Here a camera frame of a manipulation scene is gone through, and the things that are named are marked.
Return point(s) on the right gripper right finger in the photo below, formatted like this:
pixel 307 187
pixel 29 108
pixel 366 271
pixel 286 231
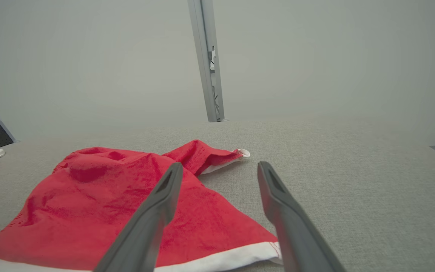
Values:
pixel 296 241

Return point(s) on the grey metal partition post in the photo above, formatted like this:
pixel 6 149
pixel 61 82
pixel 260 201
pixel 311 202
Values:
pixel 206 75

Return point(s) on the red shorts white hem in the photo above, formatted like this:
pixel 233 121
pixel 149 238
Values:
pixel 89 211

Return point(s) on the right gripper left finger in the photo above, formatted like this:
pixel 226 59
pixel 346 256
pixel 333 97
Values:
pixel 145 234

